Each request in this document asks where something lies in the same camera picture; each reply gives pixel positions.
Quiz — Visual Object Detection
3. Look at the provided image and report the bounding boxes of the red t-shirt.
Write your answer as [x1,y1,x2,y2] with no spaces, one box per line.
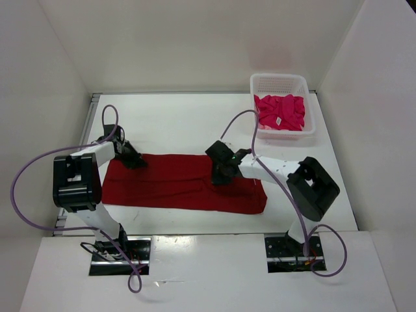
[102,154,267,215]

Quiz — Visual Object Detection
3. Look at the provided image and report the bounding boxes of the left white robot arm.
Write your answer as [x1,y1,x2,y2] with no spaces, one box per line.
[53,124,148,260]

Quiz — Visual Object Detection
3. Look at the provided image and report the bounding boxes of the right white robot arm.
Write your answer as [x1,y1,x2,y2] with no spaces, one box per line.
[205,140,341,255]

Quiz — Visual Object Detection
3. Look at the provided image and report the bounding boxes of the pink t-shirt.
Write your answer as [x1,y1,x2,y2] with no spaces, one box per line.
[253,94,306,131]

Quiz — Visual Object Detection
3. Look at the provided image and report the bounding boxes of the white plastic basket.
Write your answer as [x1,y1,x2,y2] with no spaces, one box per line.
[250,73,316,140]

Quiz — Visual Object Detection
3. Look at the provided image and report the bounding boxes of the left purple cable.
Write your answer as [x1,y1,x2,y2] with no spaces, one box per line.
[10,105,143,294]

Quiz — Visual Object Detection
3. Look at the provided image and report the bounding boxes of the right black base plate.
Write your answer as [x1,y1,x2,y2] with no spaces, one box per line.
[264,233,326,273]

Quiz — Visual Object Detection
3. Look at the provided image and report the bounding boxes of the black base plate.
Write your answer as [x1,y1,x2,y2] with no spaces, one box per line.
[264,233,326,273]
[80,236,151,276]

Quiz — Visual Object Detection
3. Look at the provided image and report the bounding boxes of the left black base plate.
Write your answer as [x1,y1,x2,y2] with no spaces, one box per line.
[80,236,151,276]

